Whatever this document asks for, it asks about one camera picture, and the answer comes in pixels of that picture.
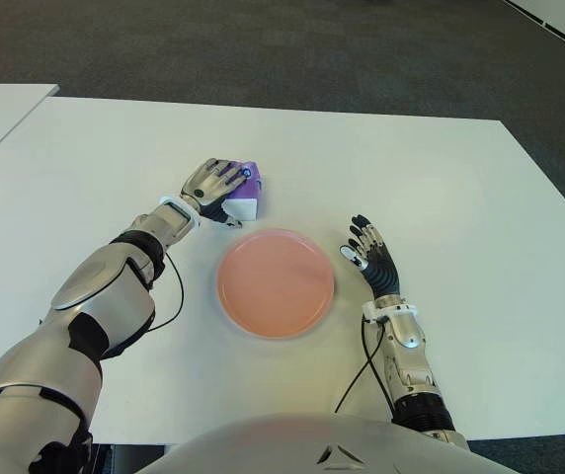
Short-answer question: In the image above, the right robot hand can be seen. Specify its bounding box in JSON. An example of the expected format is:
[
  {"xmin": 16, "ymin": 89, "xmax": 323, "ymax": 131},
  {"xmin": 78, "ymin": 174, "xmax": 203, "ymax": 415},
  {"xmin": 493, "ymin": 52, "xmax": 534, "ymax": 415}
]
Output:
[{"xmin": 339, "ymin": 213, "xmax": 403, "ymax": 300}]

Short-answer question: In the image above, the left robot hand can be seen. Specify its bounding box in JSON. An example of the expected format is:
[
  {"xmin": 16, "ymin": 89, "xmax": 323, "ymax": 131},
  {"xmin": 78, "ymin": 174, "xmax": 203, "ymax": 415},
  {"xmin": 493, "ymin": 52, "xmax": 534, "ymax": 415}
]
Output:
[{"xmin": 178, "ymin": 157, "xmax": 252, "ymax": 230}]

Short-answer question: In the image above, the purple tissue paper pack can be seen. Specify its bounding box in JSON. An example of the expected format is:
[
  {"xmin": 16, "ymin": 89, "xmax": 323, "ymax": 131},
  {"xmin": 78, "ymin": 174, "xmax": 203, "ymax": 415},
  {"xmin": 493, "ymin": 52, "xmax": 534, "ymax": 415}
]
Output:
[{"xmin": 222, "ymin": 160, "xmax": 265, "ymax": 222}]

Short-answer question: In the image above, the pink round plate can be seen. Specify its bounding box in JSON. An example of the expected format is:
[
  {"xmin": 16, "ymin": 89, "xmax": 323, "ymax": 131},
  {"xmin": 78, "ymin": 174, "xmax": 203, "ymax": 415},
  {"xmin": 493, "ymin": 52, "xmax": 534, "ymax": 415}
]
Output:
[{"xmin": 215, "ymin": 227, "xmax": 336, "ymax": 340}]

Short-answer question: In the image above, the grey robot torso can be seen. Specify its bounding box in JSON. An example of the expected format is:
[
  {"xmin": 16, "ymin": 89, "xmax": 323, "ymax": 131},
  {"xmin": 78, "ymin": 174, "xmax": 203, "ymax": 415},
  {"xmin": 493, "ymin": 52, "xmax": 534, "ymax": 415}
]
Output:
[{"xmin": 136, "ymin": 413, "xmax": 506, "ymax": 474}]

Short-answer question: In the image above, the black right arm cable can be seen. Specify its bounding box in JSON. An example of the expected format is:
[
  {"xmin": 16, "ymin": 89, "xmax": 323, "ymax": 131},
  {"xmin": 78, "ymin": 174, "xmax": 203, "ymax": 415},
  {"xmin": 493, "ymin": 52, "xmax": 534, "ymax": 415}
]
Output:
[{"xmin": 332, "ymin": 315, "xmax": 396, "ymax": 414}]

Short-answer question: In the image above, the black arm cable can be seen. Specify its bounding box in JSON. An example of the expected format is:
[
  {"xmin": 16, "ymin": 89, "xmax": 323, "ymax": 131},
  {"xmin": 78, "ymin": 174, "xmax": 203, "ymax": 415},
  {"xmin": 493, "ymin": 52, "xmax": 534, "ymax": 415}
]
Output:
[
  {"xmin": 146, "ymin": 249, "xmax": 186, "ymax": 335},
  {"xmin": 332, "ymin": 315, "xmax": 396, "ymax": 414}
]

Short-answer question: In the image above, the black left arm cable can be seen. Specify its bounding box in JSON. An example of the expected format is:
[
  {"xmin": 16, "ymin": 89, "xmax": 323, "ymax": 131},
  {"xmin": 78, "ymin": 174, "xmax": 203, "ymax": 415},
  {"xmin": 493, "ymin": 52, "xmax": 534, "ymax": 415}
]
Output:
[{"xmin": 146, "ymin": 249, "xmax": 186, "ymax": 335}]

